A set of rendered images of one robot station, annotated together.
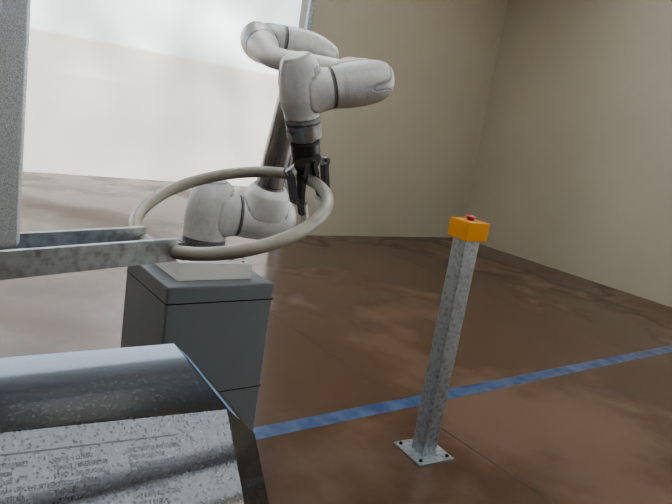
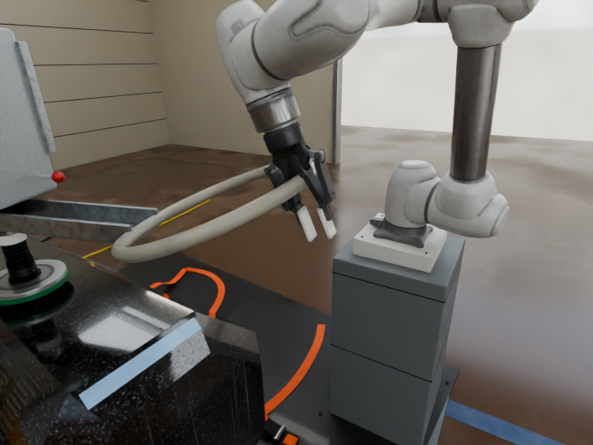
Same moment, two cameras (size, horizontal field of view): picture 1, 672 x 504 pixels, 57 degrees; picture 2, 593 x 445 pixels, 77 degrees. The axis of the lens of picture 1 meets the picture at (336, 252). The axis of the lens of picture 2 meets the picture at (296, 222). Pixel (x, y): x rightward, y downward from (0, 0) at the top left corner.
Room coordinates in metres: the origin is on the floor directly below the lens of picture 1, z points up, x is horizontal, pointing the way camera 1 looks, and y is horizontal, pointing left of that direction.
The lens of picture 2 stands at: (1.36, -0.55, 1.45)
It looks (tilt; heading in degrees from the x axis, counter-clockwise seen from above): 23 degrees down; 69
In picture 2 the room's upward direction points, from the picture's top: 1 degrees counter-clockwise
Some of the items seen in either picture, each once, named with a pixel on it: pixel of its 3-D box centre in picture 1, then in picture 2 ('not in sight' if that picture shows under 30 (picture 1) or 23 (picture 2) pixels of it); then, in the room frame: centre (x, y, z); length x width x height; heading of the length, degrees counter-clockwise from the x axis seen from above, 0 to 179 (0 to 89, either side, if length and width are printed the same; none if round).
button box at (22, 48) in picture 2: not in sight; (26, 100); (1.07, 0.70, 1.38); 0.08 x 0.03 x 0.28; 144
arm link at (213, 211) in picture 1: (211, 208); (412, 192); (2.20, 0.46, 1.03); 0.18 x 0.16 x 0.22; 113
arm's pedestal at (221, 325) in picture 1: (188, 369); (393, 331); (2.19, 0.48, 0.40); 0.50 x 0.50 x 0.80; 38
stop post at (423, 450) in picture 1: (445, 340); not in sight; (2.59, -0.53, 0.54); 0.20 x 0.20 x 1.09; 32
